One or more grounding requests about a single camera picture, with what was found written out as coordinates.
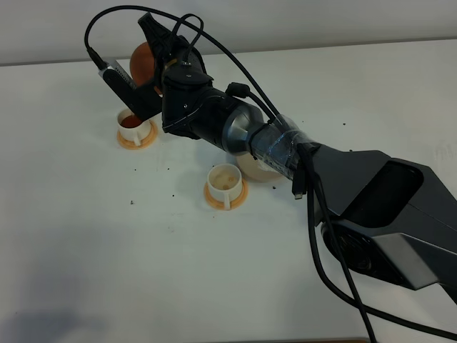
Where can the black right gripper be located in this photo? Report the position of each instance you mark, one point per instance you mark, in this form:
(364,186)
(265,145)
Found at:
(191,106)

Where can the brown clay teapot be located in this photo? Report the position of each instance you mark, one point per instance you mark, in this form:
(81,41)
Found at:
(142,67)

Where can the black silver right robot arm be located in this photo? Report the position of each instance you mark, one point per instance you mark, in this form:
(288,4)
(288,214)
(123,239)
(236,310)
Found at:
(387,218)

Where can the beige round teapot plate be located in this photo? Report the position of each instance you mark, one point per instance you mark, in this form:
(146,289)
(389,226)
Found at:
(255,169)

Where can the white teacup far left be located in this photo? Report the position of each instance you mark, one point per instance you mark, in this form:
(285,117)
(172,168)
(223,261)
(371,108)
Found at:
(131,128)

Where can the white teacup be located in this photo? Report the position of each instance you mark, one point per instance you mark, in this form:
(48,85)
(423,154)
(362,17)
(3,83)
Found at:
(225,183)
(131,128)

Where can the orange coaster far left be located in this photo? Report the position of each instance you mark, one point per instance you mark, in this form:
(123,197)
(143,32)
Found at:
(146,142)

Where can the orange coaster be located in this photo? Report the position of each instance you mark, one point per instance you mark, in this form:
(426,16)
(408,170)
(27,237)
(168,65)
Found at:
(146,142)
(233,204)

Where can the white teacup near centre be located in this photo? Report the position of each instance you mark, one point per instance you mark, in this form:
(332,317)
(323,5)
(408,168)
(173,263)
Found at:
(225,183)

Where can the orange coaster near centre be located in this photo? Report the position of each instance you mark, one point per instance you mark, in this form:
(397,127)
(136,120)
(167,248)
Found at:
(233,204)

